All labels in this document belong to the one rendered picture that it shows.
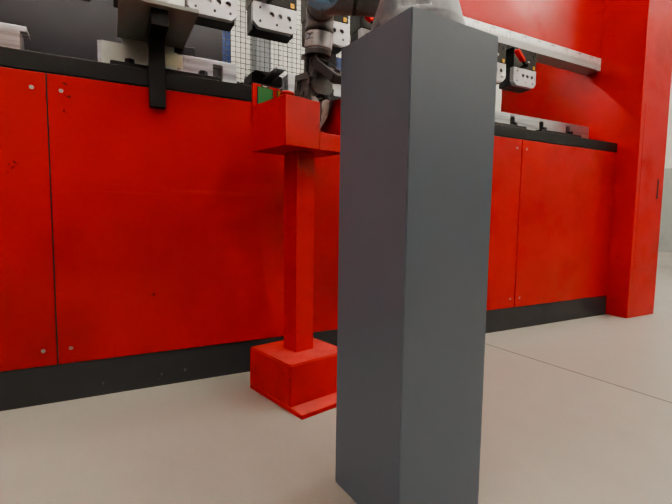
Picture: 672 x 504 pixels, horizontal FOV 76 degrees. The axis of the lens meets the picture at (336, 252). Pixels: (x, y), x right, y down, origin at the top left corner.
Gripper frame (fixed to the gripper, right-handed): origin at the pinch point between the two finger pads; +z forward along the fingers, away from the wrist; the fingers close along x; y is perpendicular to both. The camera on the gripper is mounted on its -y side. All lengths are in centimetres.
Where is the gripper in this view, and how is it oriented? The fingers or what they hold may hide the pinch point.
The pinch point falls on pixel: (318, 127)
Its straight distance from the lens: 122.0
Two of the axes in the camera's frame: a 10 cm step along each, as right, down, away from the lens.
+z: -0.7, 9.9, 1.5
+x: -7.6, 0.4, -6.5
